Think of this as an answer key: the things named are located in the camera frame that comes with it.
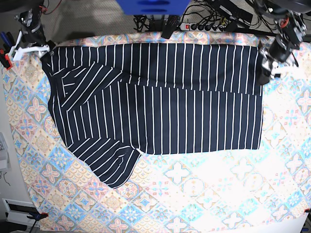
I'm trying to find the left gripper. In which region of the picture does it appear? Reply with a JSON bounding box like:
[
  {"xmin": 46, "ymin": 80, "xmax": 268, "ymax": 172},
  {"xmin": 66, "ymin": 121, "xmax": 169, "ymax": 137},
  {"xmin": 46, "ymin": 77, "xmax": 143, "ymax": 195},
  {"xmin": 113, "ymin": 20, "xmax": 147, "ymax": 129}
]
[{"xmin": 259, "ymin": 37, "xmax": 298, "ymax": 84}]

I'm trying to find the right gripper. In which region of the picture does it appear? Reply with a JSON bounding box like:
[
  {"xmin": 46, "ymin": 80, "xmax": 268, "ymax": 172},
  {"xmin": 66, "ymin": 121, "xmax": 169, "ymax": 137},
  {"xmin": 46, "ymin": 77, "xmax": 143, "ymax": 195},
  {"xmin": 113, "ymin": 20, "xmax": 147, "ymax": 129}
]
[{"xmin": 21, "ymin": 26, "xmax": 55, "ymax": 50}]

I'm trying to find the navy white striped T-shirt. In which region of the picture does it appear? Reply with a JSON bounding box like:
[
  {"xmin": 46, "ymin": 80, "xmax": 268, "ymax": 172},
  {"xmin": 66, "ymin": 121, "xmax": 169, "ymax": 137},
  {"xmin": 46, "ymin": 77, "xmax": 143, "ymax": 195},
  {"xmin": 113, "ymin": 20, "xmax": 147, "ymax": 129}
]
[{"xmin": 42, "ymin": 43, "xmax": 262, "ymax": 188}]

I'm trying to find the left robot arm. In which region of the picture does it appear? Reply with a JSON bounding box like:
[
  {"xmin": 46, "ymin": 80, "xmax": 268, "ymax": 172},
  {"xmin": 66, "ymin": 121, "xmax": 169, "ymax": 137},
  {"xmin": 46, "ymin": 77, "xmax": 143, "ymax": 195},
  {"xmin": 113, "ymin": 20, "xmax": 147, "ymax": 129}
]
[{"xmin": 253, "ymin": 0, "xmax": 311, "ymax": 85}]

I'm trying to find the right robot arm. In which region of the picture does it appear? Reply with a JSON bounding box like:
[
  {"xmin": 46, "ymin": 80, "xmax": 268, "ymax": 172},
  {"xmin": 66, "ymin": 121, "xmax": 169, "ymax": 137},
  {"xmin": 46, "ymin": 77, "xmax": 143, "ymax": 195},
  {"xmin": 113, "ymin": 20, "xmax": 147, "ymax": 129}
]
[{"xmin": 15, "ymin": 0, "xmax": 55, "ymax": 51}]

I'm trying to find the red black clamp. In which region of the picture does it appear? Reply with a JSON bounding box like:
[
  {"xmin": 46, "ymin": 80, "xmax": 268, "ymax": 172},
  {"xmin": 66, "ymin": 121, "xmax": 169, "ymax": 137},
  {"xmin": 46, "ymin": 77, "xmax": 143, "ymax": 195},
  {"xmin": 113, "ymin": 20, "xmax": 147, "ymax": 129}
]
[{"xmin": 0, "ymin": 49, "xmax": 12, "ymax": 70}]

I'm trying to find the white power strip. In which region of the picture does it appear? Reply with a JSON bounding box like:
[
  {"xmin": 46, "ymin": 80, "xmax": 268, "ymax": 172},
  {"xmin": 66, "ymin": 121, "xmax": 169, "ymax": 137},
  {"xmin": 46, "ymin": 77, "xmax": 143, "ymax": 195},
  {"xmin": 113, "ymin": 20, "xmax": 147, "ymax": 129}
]
[{"xmin": 179, "ymin": 22, "xmax": 225, "ymax": 32}]

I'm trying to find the blue box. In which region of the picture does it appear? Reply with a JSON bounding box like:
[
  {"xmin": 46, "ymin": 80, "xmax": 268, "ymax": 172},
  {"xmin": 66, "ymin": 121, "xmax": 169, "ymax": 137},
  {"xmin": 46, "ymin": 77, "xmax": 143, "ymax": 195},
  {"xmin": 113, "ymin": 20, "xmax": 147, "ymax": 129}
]
[{"xmin": 116, "ymin": 0, "xmax": 190, "ymax": 15}]

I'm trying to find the black remote control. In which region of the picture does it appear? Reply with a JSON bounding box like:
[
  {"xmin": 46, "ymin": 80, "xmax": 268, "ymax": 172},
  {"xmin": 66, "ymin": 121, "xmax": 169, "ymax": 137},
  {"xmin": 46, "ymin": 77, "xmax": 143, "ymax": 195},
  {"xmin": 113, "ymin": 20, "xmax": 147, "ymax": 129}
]
[{"xmin": 161, "ymin": 15, "xmax": 180, "ymax": 39}]

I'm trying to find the white box at left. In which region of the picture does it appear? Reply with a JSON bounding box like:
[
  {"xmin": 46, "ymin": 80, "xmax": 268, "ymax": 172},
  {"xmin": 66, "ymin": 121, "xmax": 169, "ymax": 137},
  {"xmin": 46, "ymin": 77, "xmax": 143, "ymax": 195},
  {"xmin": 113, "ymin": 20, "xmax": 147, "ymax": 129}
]
[{"xmin": 0, "ymin": 133, "xmax": 10, "ymax": 171}]

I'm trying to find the colourful patterned tablecloth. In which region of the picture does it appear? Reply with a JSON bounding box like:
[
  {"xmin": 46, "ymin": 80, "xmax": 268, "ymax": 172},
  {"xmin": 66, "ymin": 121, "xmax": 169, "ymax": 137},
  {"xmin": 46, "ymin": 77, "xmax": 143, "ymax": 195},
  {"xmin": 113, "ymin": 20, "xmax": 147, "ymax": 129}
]
[{"xmin": 0, "ymin": 43, "xmax": 311, "ymax": 233}]

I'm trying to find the white device at table edge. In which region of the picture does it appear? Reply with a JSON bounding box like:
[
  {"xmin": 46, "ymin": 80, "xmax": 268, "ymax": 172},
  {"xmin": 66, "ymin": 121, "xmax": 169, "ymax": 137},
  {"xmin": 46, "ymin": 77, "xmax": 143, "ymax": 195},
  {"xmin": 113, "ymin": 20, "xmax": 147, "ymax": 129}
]
[{"xmin": 2, "ymin": 198, "xmax": 37, "ymax": 226}]

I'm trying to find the orange black front clamp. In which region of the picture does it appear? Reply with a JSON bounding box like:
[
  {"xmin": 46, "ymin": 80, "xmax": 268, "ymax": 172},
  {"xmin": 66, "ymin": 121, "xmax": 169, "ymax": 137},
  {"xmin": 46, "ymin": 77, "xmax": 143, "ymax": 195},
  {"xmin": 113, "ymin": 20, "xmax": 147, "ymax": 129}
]
[{"xmin": 27, "ymin": 212, "xmax": 49, "ymax": 221}]

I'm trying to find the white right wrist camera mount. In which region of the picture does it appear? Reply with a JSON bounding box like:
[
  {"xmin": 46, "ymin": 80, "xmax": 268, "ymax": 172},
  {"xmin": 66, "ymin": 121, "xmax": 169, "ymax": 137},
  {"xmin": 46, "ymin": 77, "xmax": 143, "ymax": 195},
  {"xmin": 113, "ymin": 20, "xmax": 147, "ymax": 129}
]
[{"xmin": 8, "ymin": 31, "xmax": 50, "ymax": 62}]

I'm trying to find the blue handled clamp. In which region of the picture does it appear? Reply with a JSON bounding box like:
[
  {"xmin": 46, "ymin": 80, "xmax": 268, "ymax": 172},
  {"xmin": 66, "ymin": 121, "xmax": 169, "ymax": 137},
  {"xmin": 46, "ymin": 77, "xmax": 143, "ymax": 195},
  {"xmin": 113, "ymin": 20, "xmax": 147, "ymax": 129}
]
[{"xmin": 0, "ymin": 32, "xmax": 16, "ymax": 53}]

